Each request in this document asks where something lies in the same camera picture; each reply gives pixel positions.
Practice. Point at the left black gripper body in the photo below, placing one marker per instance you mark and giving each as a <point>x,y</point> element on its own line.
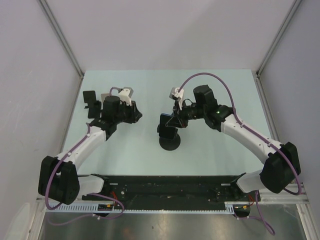
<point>126,113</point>

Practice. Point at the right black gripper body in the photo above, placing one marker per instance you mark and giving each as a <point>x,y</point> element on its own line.
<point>191,111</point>

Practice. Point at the black round base stand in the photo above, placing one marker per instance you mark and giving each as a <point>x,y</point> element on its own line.
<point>170,145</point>

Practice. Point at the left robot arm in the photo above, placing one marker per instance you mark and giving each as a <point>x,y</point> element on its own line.
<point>59,179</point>

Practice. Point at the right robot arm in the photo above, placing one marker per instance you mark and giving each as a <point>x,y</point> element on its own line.
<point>280,161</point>

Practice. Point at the white phone stand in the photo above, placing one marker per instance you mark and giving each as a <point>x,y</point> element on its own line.
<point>105,97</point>

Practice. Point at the black folding phone stand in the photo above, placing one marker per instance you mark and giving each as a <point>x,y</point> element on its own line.
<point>92,104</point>

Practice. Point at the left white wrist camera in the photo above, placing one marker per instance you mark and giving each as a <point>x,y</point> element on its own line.
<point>125,95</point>

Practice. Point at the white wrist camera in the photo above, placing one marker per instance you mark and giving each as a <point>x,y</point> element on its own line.
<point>177,94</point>
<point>125,95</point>

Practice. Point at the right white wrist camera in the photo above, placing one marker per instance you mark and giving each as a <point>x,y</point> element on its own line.
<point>177,94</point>

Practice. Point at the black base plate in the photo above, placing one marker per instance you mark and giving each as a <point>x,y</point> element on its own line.
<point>172,192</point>

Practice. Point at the grey slotted cable duct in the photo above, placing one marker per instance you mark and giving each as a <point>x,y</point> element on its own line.
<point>95,207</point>

